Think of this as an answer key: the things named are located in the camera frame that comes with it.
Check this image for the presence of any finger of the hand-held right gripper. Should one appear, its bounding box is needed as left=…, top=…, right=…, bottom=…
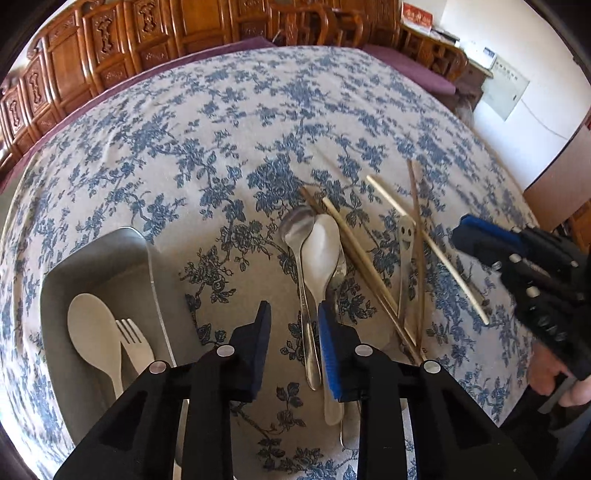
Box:
left=451, top=228, right=578, bottom=354
left=459, top=215, right=578, bottom=266

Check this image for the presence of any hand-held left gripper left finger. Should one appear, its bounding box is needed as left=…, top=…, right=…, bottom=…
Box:
left=53, top=301, right=271, bottom=480

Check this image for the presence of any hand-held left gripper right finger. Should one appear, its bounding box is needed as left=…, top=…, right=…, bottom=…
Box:
left=318, top=300, right=539, bottom=480

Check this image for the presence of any light bamboo chopstick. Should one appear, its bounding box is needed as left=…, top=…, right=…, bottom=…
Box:
left=322, top=198, right=400, bottom=317
left=366, top=175, right=491, bottom=326

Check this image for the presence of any white ceramic spoon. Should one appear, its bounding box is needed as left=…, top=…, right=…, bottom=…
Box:
left=300, top=213, right=345, bottom=426

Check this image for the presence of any grey utensil tray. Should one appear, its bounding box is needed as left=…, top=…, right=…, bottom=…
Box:
left=39, top=226, right=195, bottom=462

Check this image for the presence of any person's right hand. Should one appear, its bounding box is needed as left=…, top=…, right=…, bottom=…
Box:
left=529, top=344, right=591, bottom=409

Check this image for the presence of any thin brown chopstick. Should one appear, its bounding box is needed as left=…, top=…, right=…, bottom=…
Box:
left=399, top=159, right=424, bottom=324
left=406, top=159, right=426, bottom=347

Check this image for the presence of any dark brown chopstick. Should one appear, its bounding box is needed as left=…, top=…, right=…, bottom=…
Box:
left=300, top=186, right=423, bottom=365

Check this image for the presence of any metal utensil with smiley face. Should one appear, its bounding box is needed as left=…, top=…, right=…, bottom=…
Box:
left=396, top=219, right=419, bottom=347

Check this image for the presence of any brown wooden door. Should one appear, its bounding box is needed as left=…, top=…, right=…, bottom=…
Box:
left=523, top=122, right=591, bottom=234

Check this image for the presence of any grey fuzzy object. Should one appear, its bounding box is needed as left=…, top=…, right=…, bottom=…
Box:
left=456, top=98, right=477, bottom=127

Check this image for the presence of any cream plastic fork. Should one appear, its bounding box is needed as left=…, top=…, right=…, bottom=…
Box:
left=115, top=318, right=156, bottom=378

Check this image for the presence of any grey electrical panel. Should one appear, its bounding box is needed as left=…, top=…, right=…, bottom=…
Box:
left=480, top=67, right=531, bottom=122

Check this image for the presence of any cream plastic spoon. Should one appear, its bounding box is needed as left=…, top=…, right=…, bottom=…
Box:
left=67, top=293, right=125, bottom=401

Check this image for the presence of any white box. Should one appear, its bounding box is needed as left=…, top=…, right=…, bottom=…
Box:
left=462, top=39, right=500, bottom=71

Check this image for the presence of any purple seat cushion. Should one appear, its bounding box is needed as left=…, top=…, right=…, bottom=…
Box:
left=362, top=44, right=458, bottom=96

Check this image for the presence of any carved wooden side table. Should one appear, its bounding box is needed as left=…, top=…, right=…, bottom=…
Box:
left=399, top=22, right=469, bottom=86

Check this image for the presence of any stack of papers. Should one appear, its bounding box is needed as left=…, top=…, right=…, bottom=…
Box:
left=429, top=28, right=461, bottom=46

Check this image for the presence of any red box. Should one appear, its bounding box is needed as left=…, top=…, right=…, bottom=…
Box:
left=401, top=2, right=435, bottom=34

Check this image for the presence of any wooden chair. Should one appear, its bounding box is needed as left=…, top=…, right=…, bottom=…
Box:
left=270, top=4, right=365, bottom=48

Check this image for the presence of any carved wooden bench back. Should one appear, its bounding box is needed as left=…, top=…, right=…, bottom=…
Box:
left=0, top=0, right=402, bottom=160

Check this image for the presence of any white wall cable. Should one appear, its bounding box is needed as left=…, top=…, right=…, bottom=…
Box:
left=522, top=99, right=574, bottom=140

